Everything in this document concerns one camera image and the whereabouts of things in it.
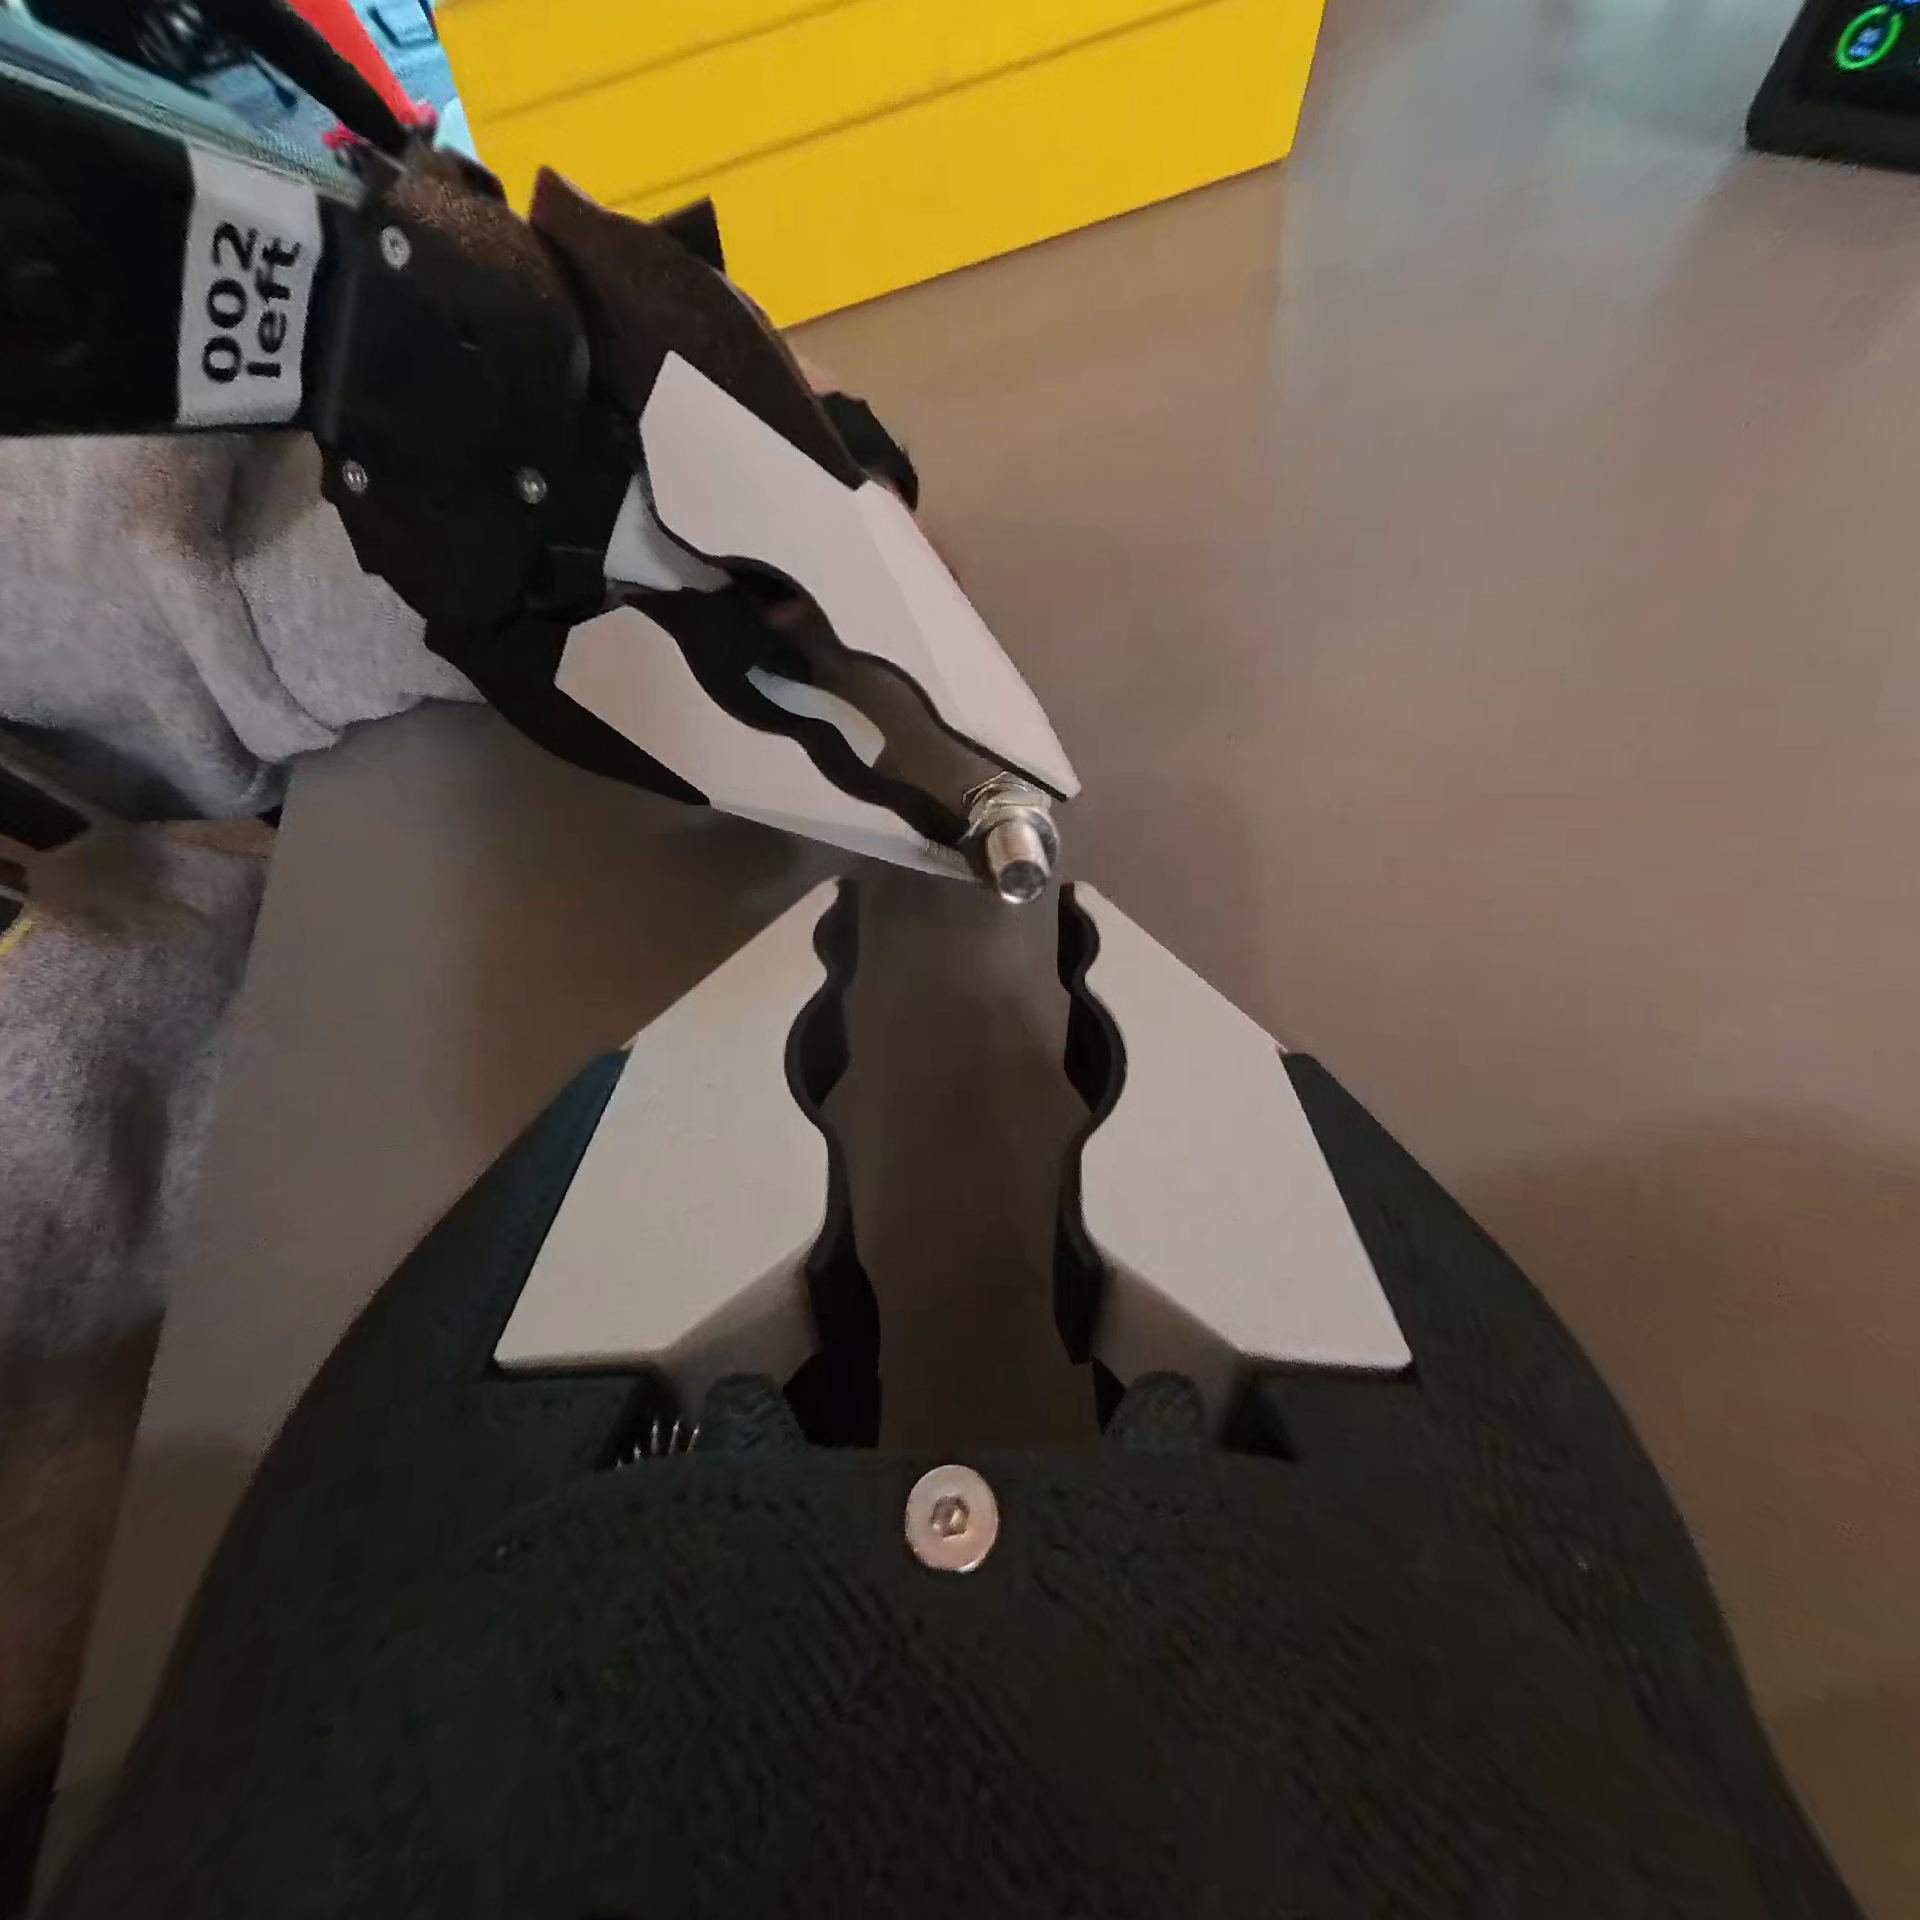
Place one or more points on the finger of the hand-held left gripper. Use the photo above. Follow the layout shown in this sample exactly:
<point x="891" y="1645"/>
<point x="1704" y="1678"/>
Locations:
<point x="840" y="570"/>
<point x="673" y="718"/>

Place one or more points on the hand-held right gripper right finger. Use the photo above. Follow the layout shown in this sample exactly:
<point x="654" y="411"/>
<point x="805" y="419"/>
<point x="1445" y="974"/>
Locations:
<point x="1230" y="1198"/>

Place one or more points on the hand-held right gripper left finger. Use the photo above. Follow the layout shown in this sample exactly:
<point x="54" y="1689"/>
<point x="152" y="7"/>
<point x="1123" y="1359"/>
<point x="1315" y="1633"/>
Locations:
<point x="691" y="1198"/>

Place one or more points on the silver hex nut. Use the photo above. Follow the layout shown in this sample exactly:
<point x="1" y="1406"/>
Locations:
<point x="1014" y="832"/>

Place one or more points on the silver hex bolt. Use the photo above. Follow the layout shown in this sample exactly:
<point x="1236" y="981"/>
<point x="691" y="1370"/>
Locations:
<point x="1026" y="876"/>

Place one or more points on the yellow plastic bin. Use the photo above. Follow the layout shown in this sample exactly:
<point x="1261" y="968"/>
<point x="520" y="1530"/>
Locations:
<point x="899" y="118"/>

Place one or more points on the person's left forearm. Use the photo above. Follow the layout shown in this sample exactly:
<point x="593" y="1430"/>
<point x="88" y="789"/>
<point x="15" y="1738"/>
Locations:
<point x="152" y="632"/>

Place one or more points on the orange traffic cone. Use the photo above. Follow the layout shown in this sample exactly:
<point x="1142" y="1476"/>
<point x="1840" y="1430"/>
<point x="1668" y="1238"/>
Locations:
<point x="360" y="61"/>

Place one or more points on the person's torso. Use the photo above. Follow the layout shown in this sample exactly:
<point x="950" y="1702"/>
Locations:
<point x="107" y="1048"/>

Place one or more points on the black portable power station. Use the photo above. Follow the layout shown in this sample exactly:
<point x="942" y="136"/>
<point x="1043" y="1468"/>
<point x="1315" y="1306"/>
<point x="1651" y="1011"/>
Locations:
<point x="1801" y="129"/>

